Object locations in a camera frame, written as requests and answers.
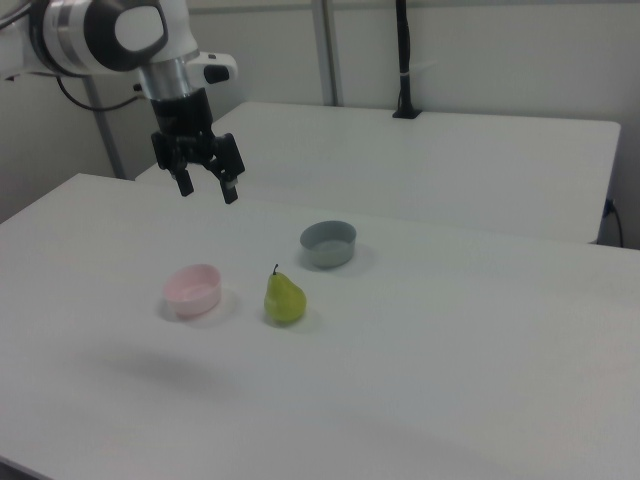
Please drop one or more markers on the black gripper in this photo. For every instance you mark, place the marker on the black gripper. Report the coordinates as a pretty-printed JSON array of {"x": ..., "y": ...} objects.
[{"x": 182, "y": 117}]

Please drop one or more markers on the green pear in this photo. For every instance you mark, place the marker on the green pear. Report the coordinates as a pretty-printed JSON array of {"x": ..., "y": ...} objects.
[{"x": 285, "y": 300}]

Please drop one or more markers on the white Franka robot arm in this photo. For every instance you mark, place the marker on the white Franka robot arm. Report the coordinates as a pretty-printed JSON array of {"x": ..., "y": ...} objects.
[{"x": 75, "y": 35}]

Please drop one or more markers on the pink plastic bowl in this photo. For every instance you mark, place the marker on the pink plastic bowl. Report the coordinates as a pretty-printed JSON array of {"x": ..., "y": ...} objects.
[{"x": 192, "y": 300}]

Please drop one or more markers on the grey plastic bowl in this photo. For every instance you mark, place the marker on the grey plastic bowl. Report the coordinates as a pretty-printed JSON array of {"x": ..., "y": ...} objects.
[{"x": 327, "y": 255}]

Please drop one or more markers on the grey metal partition post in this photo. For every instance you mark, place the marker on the grey metal partition post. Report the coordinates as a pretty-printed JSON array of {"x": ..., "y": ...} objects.
[
  {"x": 327, "y": 50},
  {"x": 107, "y": 140}
]

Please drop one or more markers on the black camera stand pole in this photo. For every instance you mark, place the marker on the black camera stand pole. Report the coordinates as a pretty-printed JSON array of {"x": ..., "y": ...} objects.
[{"x": 404, "y": 90}]

